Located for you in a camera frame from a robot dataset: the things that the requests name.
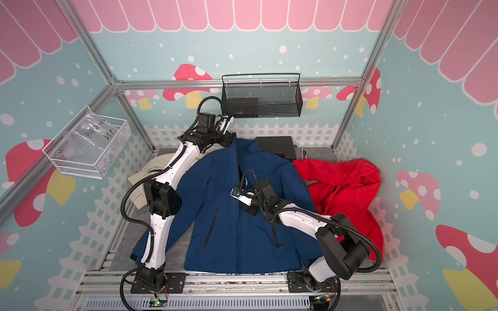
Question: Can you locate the navy blue jacket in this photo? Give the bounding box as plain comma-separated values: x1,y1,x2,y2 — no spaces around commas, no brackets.
130,133,324,275

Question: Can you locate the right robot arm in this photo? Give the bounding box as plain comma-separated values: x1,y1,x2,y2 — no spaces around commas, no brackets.
231,180,381,294

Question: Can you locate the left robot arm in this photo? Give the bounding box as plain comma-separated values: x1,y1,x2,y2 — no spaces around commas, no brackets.
135,113,233,293

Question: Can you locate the red jacket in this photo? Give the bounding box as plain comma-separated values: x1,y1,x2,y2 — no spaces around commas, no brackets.
293,159,384,252

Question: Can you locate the cream beige jacket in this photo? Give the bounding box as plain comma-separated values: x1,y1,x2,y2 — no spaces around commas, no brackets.
128,153,175,210

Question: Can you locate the black box in basket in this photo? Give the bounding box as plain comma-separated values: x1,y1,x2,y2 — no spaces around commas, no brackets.
222,98,259,118

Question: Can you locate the black flat case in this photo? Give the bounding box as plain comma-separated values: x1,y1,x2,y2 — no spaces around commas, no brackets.
255,136,297,161

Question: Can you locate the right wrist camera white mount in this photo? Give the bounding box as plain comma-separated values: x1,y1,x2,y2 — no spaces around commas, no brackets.
230,187,255,206

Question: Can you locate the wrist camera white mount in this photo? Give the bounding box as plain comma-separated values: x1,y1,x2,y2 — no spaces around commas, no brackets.
230,187,255,206
215,115,235,134

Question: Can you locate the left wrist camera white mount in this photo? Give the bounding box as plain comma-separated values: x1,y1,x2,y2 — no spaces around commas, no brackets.
215,115,235,134

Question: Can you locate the black wire mesh basket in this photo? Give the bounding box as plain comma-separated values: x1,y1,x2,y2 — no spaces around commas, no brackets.
221,73,303,118

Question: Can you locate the left black corrugated cable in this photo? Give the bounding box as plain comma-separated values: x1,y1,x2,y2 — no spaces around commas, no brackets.
118,96,224,311

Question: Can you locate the black corrugated cable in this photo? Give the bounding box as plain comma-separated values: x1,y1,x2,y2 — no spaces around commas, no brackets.
118,96,224,311
238,168,383,311

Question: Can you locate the right black corrugated cable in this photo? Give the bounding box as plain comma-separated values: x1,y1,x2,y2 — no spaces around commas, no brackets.
238,168,383,311

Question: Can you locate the clear wire basket with bags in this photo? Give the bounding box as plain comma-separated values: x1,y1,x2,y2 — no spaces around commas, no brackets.
42,107,131,180

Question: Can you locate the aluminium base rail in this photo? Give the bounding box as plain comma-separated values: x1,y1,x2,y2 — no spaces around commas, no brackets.
69,270,398,311

